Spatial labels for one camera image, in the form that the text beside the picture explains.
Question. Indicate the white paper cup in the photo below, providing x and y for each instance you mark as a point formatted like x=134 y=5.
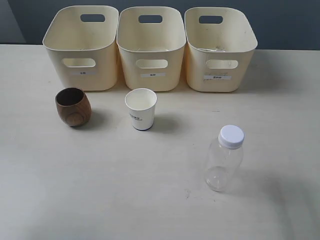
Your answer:
x=141 y=104

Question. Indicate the clear plastic bottle white cap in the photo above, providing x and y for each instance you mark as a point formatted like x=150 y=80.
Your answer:
x=224 y=156

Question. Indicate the brown wooden cup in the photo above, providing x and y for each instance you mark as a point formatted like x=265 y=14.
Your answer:
x=73 y=106

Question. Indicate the middle cream plastic bin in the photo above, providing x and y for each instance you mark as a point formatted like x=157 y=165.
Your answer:
x=151 y=42

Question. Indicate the cream plastic bin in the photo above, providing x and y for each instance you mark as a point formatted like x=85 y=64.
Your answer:
x=151 y=42
x=219 y=49
x=81 y=44

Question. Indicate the right cream plastic bin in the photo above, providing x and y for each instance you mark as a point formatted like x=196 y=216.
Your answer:
x=219 y=49

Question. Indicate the left cream plastic bin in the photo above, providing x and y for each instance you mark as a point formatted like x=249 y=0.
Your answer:
x=81 y=44

